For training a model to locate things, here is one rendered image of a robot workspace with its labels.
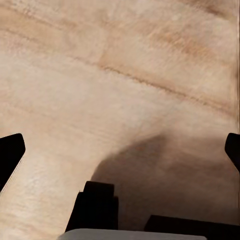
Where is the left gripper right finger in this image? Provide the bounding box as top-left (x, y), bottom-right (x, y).
top-left (224, 132), bottom-right (240, 172)

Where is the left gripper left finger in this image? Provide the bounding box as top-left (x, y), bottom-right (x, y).
top-left (0, 133), bottom-right (26, 192)

